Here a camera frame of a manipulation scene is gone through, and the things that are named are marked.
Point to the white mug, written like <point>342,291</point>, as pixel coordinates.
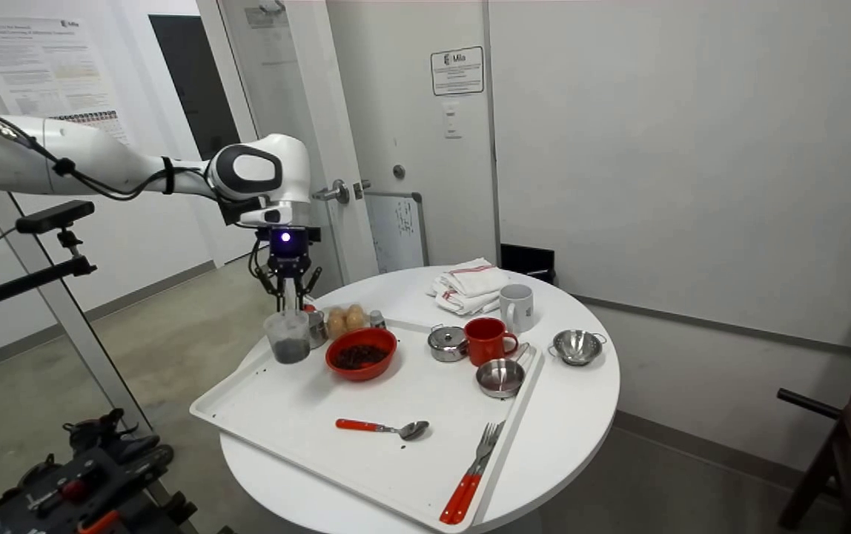
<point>518,305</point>

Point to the small steel lidded dish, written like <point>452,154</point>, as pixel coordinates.
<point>446,342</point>

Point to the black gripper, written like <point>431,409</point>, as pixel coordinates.
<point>281,256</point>

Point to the red bowl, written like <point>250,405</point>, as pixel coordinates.
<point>363,354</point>

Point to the red mug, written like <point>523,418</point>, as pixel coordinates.
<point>487,338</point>

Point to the white paper poster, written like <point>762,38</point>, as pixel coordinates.
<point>48,70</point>

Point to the white rectangular tray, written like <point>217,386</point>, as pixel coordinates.
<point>421,439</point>

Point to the steel bowl on table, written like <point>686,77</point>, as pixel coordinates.
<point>578,348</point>

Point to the door lever handle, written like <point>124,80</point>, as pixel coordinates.
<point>340,190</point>

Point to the wall sign plaque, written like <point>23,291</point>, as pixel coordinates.
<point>459,73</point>

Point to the red handled spoon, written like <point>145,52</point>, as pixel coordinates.
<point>403,431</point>

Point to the red handled fork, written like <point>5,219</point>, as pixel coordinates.
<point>462,500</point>

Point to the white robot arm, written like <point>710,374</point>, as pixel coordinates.
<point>260,184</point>

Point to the white red striped cloth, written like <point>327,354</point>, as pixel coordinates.
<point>466,289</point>

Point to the bag of bread rolls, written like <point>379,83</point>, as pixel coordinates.
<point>340,322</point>

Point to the steel bowl on tray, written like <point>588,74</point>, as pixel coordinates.
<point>499,378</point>

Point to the dark equipment cart base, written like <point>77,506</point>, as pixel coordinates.
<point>102,486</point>

